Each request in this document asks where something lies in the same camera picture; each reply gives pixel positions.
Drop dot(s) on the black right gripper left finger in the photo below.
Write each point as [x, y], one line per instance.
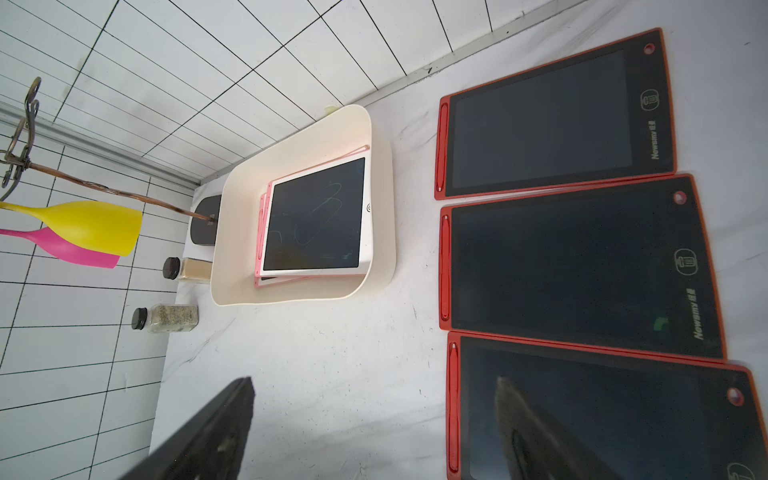
[210, 445]

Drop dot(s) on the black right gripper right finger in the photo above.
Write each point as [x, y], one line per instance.
[535, 445]

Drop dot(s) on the red writing tablet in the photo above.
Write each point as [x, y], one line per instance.
[599, 116]
[624, 266]
[645, 416]

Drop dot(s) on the pink bottom writing tablet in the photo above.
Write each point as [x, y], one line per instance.
[261, 240]

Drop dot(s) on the white pink writing tablet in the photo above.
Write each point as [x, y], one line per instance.
[315, 219]

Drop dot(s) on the cream plastic storage box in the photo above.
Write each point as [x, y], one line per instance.
[235, 251]

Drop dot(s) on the glass jar with grey contents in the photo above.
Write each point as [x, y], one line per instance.
[166, 318]

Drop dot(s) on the glass jar with beige contents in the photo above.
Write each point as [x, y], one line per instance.
[187, 269]

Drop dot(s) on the pink plastic goblet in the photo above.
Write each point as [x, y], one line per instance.
[62, 249]

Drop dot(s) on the yellow plastic goblet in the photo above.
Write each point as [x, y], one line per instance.
[93, 225]

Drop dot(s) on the metal cup holder stand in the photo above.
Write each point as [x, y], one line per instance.
[17, 157]

